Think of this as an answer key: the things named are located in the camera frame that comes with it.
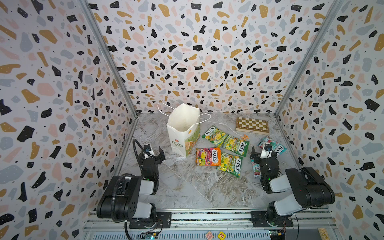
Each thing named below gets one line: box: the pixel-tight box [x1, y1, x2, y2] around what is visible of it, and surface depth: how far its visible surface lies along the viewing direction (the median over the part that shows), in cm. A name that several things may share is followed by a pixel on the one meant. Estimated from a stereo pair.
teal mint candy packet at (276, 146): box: [257, 136, 288, 156], surface depth 101 cm
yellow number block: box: [217, 231, 227, 240], surface depth 70 cm
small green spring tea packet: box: [201, 125, 229, 148], surface depth 108 cm
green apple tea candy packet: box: [217, 152, 244, 178], surface depth 93 cm
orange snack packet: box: [196, 147, 222, 166], surface depth 96 cm
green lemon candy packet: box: [223, 134, 250, 157], surface depth 102 cm
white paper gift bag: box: [157, 102, 212, 158], surface depth 91 cm
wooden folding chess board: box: [235, 116, 270, 135], surface depth 113 cm
